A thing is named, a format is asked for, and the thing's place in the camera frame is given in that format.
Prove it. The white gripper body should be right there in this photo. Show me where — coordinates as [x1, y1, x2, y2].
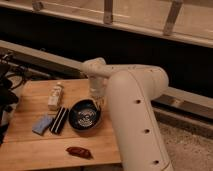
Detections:
[89, 76, 106, 98]

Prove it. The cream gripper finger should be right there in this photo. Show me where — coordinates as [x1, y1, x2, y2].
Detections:
[95, 97, 104, 109]

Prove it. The dark ceramic bowl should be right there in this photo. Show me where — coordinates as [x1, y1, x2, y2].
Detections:
[68, 99, 101, 131]

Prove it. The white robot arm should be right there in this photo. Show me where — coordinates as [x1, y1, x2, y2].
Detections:
[82, 58, 174, 171]

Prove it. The small white bottle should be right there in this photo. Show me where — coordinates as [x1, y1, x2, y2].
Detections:
[48, 82, 63, 111]

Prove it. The black striped box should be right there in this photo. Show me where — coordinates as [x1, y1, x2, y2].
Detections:
[50, 107, 69, 135]

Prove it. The wooden cutting board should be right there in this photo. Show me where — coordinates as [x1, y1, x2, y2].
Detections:
[0, 80, 120, 171]

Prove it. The dark red chili pepper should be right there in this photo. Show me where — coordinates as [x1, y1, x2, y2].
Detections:
[66, 147, 92, 159]

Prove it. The blue sponge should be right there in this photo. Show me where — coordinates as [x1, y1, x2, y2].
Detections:
[32, 115, 53, 135]

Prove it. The black equipment with cables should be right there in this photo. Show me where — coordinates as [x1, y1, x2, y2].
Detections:
[0, 52, 25, 145]

